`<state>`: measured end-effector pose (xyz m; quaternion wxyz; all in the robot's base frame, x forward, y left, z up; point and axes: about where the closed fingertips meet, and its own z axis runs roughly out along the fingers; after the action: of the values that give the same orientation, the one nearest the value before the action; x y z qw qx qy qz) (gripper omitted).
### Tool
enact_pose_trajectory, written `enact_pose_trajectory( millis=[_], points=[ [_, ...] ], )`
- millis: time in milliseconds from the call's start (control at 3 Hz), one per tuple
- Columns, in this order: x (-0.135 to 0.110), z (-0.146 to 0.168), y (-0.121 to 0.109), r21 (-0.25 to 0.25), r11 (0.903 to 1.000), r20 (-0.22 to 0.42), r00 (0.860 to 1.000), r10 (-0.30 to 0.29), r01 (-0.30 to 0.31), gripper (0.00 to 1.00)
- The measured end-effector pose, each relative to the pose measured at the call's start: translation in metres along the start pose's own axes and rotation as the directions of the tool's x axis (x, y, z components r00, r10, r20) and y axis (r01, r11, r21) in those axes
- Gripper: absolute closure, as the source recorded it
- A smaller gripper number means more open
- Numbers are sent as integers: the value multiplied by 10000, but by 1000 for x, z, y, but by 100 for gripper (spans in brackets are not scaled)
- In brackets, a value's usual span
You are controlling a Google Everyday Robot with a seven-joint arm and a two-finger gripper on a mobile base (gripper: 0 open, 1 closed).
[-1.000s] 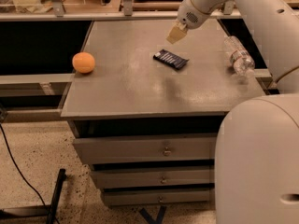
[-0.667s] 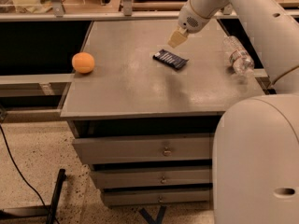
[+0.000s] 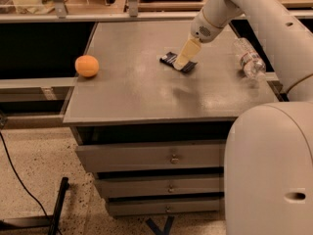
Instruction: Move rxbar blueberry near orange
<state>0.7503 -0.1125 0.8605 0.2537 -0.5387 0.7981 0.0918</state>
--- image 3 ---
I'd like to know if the orange fruit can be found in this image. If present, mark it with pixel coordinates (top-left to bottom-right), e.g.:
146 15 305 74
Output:
74 55 99 77

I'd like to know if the clear plastic water bottle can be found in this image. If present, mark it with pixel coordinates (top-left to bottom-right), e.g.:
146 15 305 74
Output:
233 37 266 79

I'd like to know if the bottom grey drawer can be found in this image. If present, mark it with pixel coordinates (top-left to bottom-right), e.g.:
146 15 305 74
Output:
106 197 224 216

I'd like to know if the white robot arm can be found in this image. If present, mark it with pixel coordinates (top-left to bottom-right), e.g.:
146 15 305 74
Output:
190 0 313 235

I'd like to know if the black floor cable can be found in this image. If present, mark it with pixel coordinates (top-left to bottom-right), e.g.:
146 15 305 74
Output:
0 129 63 235

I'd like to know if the grey drawer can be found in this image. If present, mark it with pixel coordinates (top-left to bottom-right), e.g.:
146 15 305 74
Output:
95 174 224 199
106 197 224 216
76 140 225 172

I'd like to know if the black metal stand base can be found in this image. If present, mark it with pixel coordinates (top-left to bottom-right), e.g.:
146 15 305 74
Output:
0 176 70 235

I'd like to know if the grey drawer cabinet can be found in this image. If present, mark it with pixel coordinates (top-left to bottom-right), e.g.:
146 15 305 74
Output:
64 22 276 204

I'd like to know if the dark blue rxbar wrapper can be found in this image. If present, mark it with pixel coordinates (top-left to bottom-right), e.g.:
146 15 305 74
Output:
159 52 196 73

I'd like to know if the metal shelf rail frame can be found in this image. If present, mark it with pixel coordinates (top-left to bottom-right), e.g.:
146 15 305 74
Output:
0 0 313 24

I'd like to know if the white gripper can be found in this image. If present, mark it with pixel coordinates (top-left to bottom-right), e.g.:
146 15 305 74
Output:
173 11 223 71

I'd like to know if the top grey drawer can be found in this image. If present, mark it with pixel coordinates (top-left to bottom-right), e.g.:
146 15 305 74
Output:
76 140 225 172

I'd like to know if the middle grey drawer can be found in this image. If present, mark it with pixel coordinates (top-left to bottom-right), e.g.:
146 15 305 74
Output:
95 174 224 199

